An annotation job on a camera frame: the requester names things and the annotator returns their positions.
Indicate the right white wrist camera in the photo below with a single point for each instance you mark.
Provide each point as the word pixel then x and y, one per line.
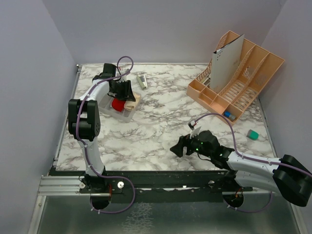
pixel 195 130

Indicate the white folder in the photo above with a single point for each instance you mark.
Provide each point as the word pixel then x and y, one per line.
pixel 225 62

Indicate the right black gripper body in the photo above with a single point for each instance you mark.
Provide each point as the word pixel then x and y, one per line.
pixel 196 146

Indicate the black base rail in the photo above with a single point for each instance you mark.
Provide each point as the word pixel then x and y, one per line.
pixel 162 186

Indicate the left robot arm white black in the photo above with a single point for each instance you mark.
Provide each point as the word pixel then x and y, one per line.
pixel 84 120

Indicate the aluminium frame rail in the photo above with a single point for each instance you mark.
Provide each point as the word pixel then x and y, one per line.
pixel 60 208

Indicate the green grey eraser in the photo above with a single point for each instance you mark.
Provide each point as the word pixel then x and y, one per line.
pixel 251 134

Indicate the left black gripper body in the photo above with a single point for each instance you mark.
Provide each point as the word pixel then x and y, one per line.
pixel 120 90

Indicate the peach desk organizer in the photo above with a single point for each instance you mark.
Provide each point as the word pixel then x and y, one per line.
pixel 257 66

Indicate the blue capped small bottle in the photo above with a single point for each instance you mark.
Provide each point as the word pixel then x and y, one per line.
pixel 229 116

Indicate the clear plastic storage box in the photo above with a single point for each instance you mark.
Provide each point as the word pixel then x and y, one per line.
pixel 105 107

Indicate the beige underwear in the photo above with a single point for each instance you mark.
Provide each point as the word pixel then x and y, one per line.
pixel 131 105

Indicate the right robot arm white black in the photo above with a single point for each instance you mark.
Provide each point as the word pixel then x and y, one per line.
pixel 285 176

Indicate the red boxer underwear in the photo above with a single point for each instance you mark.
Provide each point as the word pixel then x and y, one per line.
pixel 118 105

